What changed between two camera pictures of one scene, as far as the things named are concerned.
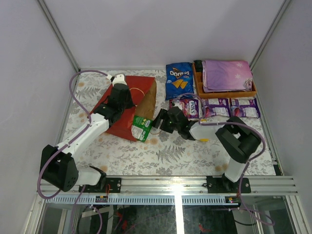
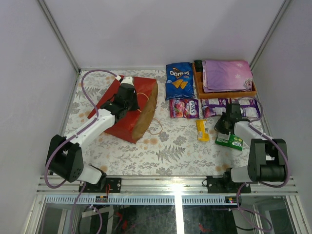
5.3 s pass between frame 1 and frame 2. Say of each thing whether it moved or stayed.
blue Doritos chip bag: stayed
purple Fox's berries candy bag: stayed
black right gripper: moved
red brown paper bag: stayed
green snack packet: moved
